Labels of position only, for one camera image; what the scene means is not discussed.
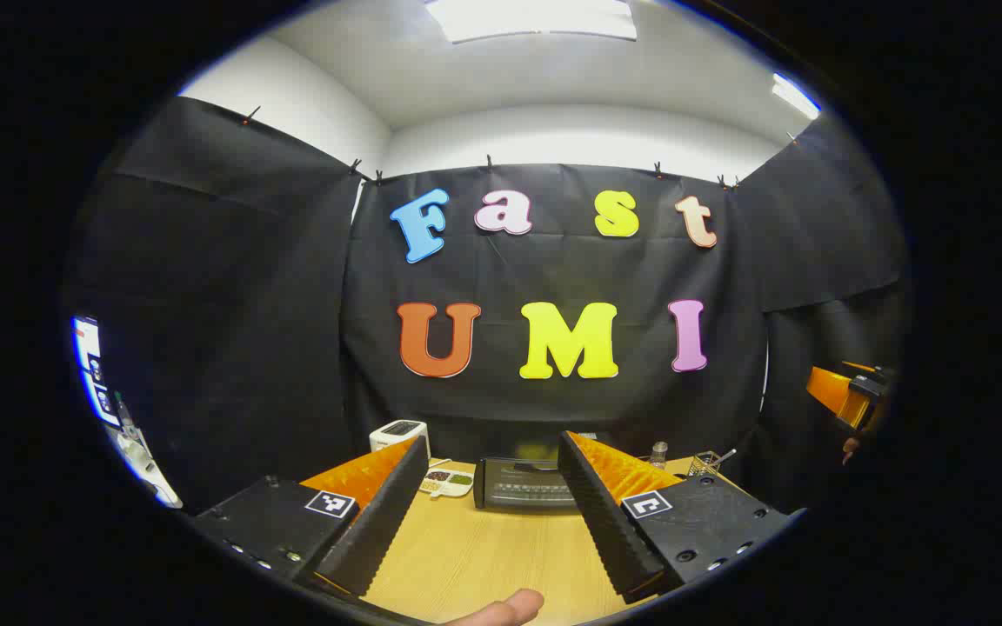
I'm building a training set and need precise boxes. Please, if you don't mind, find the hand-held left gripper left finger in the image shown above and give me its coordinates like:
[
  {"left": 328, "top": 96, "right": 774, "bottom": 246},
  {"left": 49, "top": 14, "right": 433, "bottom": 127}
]
[{"left": 192, "top": 435, "right": 431, "bottom": 599}]

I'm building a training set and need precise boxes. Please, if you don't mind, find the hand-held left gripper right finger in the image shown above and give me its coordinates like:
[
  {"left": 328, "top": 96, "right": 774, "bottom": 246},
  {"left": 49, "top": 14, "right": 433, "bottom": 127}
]
[{"left": 558, "top": 430, "right": 793, "bottom": 605}]

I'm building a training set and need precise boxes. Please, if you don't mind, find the black electric oven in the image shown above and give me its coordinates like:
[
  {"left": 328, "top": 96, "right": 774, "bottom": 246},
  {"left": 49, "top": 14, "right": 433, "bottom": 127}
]
[{"left": 473, "top": 432, "right": 613, "bottom": 514}]

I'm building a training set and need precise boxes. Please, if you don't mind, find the white divided snack dish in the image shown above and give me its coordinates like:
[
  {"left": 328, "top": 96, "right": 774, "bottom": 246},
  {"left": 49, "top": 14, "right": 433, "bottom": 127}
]
[{"left": 419, "top": 468, "right": 474, "bottom": 498}]

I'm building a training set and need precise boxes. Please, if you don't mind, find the white toaster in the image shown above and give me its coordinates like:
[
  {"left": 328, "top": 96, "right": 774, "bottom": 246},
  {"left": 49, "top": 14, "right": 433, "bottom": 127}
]
[{"left": 369, "top": 419, "right": 430, "bottom": 458}]

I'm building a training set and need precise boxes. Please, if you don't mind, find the white desk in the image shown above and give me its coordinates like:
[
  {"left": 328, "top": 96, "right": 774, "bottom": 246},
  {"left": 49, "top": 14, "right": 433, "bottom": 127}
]
[{"left": 105, "top": 426, "right": 183, "bottom": 509}]

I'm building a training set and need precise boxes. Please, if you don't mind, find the black backdrop cloth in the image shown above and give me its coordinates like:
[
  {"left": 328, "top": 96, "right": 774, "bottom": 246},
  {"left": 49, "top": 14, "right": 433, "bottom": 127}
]
[{"left": 62, "top": 96, "right": 911, "bottom": 514}]

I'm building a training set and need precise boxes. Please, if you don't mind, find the small ceiling light panel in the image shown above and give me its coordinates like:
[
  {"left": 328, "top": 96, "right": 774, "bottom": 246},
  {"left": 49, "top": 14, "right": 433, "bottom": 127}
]
[{"left": 771, "top": 72, "right": 822, "bottom": 121}]

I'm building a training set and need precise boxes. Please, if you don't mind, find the computer monitor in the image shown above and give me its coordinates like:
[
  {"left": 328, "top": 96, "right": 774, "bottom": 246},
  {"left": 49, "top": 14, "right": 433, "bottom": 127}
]
[{"left": 72, "top": 315, "right": 124, "bottom": 427}]

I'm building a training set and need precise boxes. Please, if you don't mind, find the large ceiling light panel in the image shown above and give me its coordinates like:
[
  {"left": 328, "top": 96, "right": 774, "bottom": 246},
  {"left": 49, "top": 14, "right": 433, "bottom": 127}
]
[{"left": 424, "top": 0, "right": 638, "bottom": 44}]

